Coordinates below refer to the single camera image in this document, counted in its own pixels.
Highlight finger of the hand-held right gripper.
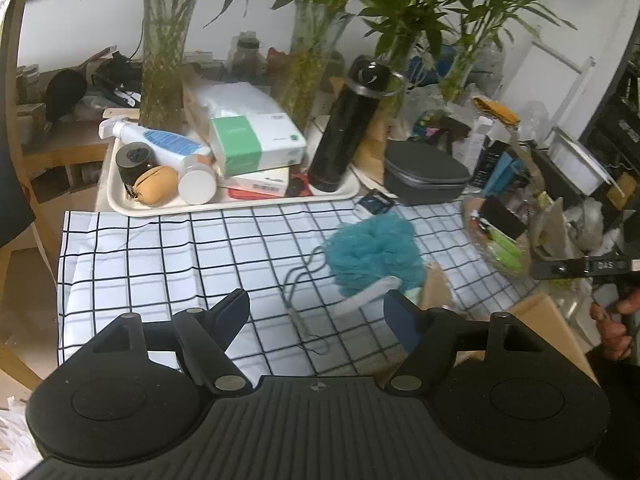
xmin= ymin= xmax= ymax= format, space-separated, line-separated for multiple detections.
xmin=530 ymin=256 xmax=640 ymax=281

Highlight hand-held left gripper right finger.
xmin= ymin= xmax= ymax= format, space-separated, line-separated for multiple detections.
xmin=383 ymin=290 xmax=553 ymax=396

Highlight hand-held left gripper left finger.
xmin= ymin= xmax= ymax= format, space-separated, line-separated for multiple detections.
xmin=89 ymin=289 xmax=254 ymax=397

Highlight teal mesh bath loofah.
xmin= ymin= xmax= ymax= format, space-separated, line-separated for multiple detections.
xmin=282 ymin=212 xmax=428 ymax=358

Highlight green wet wipes pack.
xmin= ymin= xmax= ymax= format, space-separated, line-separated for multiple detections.
xmin=486 ymin=227 xmax=522 ymax=275

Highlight person's right hand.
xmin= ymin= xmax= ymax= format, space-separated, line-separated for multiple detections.
xmin=590 ymin=290 xmax=640 ymax=362

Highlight pale blue plastic packet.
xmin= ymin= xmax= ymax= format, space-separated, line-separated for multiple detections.
xmin=342 ymin=275 xmax=426 ymax=318

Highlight cardboard box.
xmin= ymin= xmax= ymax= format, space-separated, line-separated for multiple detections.
xmin=457 ymin=292 xmax=601 ymax=386

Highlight white plastic basket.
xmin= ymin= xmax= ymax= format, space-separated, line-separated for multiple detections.
xmin=547 ymin=127 xmax=615 ymax=197

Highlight blue books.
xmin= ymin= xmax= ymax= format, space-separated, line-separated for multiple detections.
xmin=492 ymin=152 xmax=527 ymax=196

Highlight small black card packet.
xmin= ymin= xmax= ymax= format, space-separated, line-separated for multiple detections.
xmin=357 ymin=190 xmax=396 ymax=217

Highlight cream plastic tray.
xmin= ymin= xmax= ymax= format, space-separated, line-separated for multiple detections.
xmin=105 ymin=132 xmax=362 ymax=218

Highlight red white flat box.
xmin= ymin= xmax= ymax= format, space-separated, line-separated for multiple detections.
xmin=220 ymin=166 xmax=292 ymax=198

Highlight black upright box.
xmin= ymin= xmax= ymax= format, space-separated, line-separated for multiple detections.
xmin=472 ymin=140 xmax=508 ymax=188

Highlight orange bottle with white cap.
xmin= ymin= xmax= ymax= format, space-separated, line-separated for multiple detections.
xmin=177 ymin=154 xmax=219 ymax=206

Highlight tan round pouch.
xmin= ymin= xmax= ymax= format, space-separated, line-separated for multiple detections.
xmin=135 ymin=165 xmax=180 ymax=207

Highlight grey zip case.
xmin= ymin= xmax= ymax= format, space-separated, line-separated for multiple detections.
xmin=383 ymin=140 xmax=472 ymax=207

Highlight black shelf unit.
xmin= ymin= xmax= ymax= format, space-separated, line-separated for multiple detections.
xmin=580 ymin=50 xmax=640 ymax=171

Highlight tall white carton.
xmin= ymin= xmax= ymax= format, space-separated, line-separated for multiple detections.
xmin=462 ymin=116 xmax=496 ymax=173

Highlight green white tissue box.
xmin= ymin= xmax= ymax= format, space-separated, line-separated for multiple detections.
xmin=207 ymin=112 xmax=307 ymax=177

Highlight orange yellow folded pouch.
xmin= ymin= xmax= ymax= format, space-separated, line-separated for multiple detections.
xmin=472 ymin=96 xmax=522 ymax=126

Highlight black round jar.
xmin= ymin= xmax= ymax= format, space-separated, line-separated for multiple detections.
xmin=115 ymin=142 xmax=158 ymax=193

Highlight white blue spray bottle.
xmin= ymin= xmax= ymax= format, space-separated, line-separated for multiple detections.
xmin=98 ymin=116 xmax=213 ymax=158

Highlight white metal rack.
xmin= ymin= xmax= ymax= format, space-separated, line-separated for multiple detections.
xmin=527 ymin=25 xmax=597 ymax=131

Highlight black thermos bottle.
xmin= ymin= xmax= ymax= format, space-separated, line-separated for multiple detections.
xmin=307 ymin=56 xmax=392 ymax=194

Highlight white plastic wrapped pack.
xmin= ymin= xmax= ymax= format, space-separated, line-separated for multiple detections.
xmin=192 ymin=81 xmax=281 ymax=123

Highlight bamboo plant in glass vase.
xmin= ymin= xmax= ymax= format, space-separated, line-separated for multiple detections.
xmin=430 ymin=0 xmax=576 ymax=105
xmin=80 ymin=0 xmax=261 ymax=133
xmin=272 ymin=0 xmax=371 ymax=128
xmin=350 ymin=0 xmax=451 ymax=126

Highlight wooden side table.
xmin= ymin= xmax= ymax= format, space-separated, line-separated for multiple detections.
xmin=15 ymin=110 xmax=113 ymax=196

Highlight dark glass jar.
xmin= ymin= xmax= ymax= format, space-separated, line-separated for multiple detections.
xmin=230 ymin=32 xmax=266 ymax=76

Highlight black round brush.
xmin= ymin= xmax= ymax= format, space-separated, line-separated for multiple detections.
xmin=45 ymin=69 xmax=87 ymax=123

